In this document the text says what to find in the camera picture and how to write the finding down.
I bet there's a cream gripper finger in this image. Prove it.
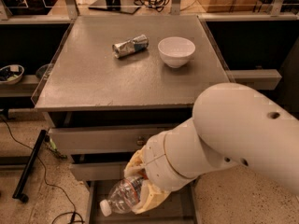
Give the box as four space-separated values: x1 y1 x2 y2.
132 180 170 214
123 148 147 178

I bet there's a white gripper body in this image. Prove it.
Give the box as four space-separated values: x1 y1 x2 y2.
143 130 195 192

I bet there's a clear plastic water bottle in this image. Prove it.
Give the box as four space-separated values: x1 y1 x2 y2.
100 175 144 217

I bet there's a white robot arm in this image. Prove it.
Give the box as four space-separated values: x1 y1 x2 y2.
124 83 299 214

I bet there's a middle grey drawer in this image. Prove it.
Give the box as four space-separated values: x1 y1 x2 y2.
70 161 127 181

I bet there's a grey drawer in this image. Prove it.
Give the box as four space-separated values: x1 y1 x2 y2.
85 180 203 224
70 161 127 181
49 124 174 155

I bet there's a bottom grey drawer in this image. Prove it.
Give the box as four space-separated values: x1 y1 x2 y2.
85 180 203 224

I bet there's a top grey drawer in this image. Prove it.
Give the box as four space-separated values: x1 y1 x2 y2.
49 124 174 155

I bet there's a grey drawer cabinet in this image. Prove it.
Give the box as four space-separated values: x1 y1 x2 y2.
31 14 244 224

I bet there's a white ceramic bowl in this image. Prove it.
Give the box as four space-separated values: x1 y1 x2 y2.
158 36 195 68

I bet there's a crushed silver can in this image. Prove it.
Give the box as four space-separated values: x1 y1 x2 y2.
112 35 149 59

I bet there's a black bar on floor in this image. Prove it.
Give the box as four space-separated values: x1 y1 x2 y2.
12 130 47 203

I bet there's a dark round bowl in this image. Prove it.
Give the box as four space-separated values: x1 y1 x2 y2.
36 63 53 80

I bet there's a white bowl with items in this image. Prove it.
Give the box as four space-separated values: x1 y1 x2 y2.
0 64 24 85

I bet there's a black monitor stand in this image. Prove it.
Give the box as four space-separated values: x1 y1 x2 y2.
88 0 140 15

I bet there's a black floor cable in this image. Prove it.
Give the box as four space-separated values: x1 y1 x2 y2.
0 114 86 224

